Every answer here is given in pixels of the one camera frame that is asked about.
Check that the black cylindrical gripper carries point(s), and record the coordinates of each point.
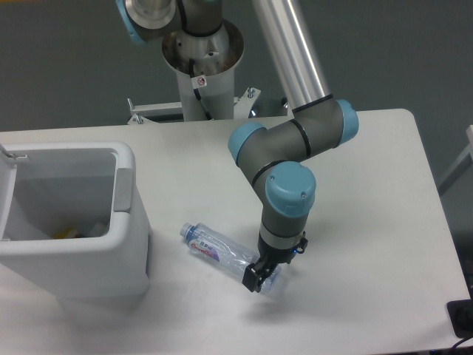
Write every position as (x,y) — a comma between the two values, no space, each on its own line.
(262,275)

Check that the clear plastic water bottle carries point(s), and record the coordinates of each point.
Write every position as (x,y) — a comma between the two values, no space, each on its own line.
(220,250)

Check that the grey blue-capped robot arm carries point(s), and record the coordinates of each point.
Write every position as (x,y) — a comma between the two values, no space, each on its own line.
(270,159)

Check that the white open trash can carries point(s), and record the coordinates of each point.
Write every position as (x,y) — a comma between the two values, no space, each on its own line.
(89,186)

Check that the yellow trash inside bin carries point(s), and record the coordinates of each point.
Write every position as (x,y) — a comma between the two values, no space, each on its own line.
(67,234)

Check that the black device at table edge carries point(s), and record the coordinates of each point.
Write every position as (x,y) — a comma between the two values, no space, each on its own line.
(460,314)

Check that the white metal base frame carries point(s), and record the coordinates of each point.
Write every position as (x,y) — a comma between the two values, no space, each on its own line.
(251,104)

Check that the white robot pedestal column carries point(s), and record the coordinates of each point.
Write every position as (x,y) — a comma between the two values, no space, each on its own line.
(204,67)

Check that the white frame at right edge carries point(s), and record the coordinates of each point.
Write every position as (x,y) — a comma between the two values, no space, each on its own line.
(458,167)

